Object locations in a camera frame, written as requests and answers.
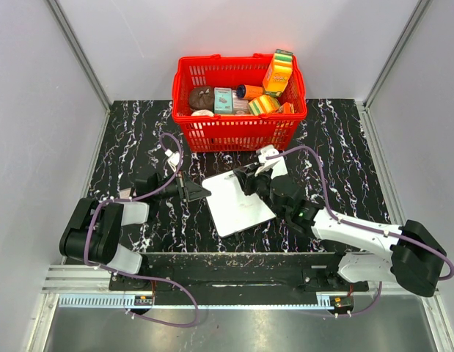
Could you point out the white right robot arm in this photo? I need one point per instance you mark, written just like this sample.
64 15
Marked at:
407 255

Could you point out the brown round bread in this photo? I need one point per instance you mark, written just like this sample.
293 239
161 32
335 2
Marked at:
201 98

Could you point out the orange blue cylindrical can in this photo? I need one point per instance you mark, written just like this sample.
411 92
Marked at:
248 92

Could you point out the orange snack packet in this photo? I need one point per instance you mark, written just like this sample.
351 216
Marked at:
286 108

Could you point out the yellow green sponge pack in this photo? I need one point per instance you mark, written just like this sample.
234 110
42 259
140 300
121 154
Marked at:
264 104

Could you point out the orange green sponge box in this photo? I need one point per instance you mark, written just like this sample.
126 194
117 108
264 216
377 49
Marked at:
278 73

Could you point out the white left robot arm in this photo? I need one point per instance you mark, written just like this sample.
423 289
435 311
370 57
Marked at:
104 246

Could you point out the white round lid container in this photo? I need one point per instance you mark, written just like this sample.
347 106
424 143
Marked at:
203 112

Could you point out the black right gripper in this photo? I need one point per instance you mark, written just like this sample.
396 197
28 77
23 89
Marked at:
249 179

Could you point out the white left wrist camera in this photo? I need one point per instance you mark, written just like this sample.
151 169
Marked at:
173 159

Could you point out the small white whiteboard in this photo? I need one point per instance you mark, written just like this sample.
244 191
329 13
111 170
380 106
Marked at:
231 210

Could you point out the pink white small box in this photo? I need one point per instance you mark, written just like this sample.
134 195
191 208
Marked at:
240 106

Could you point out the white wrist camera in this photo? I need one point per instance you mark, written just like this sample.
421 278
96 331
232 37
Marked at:
173 159
268 157

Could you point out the small pink label card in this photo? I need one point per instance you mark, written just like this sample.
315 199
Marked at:
127 193

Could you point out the teal white small box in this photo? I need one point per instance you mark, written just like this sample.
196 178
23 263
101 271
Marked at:
223 100

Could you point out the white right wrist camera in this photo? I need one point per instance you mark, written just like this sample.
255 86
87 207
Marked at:
268 157

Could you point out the red plastic shopping basket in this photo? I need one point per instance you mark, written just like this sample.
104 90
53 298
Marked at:
234 132

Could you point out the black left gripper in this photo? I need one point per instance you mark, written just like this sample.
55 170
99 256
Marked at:
190 190

